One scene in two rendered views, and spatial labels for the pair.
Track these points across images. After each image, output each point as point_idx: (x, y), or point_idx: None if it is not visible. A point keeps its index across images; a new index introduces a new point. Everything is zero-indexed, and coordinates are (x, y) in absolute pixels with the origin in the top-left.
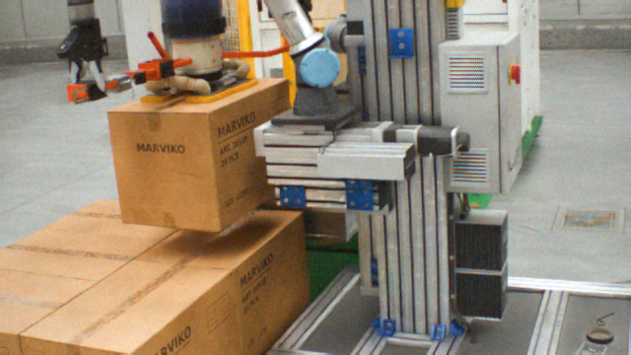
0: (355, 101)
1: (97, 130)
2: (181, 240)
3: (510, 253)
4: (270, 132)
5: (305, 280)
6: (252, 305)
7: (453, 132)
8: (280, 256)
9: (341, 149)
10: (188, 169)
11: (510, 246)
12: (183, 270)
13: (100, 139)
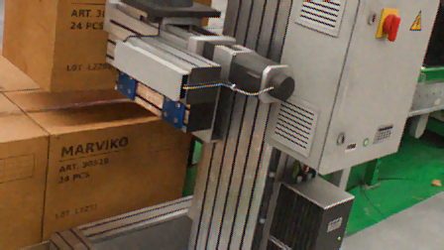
0: (228, 9)
1: (214, 19)
2: (64, 93)
3: (429, 243)
4: (119, 9)
5: (177, 179)
6: (76, 179)
7: (267, 68)
8: (142, 145)
9: (142, 43)
10: (41, 19)
11: (436, 235)
12: (15, 117)
13: (209, 25)
